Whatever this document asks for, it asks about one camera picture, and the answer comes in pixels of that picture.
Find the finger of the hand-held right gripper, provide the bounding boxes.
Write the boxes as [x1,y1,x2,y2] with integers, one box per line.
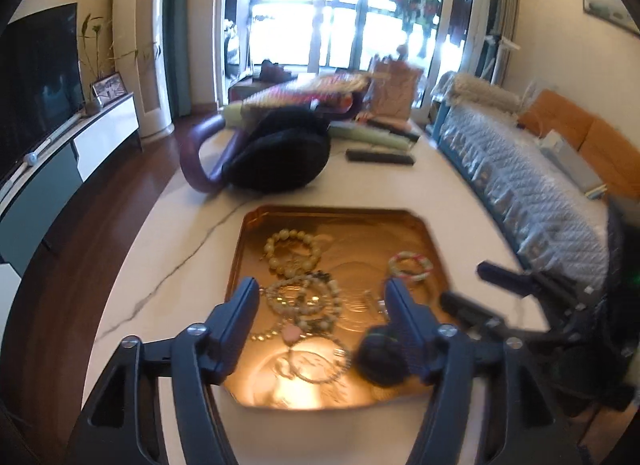
[440,290,551,341]
[477,260,608,311]

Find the small picture frame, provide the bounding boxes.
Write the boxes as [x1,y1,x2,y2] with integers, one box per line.
[91,72,126,108]

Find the dark smartwatch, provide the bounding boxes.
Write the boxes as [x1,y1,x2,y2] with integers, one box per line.
[356,325,416,388]

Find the large window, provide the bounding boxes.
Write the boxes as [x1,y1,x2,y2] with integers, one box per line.
[220,0,481,110]

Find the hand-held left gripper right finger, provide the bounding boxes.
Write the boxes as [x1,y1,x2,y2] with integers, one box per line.
[382,277,586,465]

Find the sofa with quilted cover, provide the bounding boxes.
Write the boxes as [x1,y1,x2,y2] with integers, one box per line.
[432,72,640,291]

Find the pearl and black bead bracelet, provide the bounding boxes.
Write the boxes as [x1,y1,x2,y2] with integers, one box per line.
[295,270,347,340]

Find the pink green white bead bracelet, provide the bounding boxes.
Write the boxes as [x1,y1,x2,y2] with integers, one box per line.
[389,251,433,282]

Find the gold metal tray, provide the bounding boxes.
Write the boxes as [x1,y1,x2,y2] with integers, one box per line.
[220,205,463,411]

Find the pale green roll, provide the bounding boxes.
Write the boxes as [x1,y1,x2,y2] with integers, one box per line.
[222,102,412,152]

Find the brown paper bag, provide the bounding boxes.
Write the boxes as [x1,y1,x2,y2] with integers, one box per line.
[367,57,425,120]

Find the bamboo plant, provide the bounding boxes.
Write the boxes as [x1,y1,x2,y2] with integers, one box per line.
[77,15,161,116]

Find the purple padded ring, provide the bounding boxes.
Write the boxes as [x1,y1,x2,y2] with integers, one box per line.
[180,90,364,194]

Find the pale blue packet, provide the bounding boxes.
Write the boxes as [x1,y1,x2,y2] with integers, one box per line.
[540,130,607,192]

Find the black television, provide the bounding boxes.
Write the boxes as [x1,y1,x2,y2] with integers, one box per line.
[0,2,83,188]

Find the colourful patterned cloth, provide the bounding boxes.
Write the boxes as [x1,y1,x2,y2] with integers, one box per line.
[240,74,373,116]

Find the black remote control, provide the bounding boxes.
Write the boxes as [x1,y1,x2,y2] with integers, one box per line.
[346,149,417,166]
[367,117,421,142]

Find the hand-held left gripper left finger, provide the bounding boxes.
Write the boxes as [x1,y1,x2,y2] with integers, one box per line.
[70,277,261,465]

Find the yellow jade bead bracelet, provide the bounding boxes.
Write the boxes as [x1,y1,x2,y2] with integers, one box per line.
[262,229,323,277]

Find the white fluffy blanket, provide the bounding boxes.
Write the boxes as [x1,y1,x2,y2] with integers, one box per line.
[440,72,522,113]

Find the white standing air conditioner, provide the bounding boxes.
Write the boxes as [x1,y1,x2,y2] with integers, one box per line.
[137,0,177,138]

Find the white rod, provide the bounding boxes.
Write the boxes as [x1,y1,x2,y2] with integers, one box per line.
[25,112,83,166]

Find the orange cushion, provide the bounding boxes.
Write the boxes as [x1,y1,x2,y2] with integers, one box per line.
[517,90,632,190]

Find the white and grey TV cabinet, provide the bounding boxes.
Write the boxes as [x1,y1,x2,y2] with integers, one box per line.
[0,92,143,281]

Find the clear crystal bead bracelet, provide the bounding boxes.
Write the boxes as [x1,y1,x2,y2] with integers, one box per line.
[264,276,326,317]

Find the wall picture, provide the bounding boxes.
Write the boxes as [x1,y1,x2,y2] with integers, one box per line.
[581,0,640,36]

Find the thin silver chain bracelet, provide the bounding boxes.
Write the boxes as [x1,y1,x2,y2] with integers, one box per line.
[287,337,353,386]

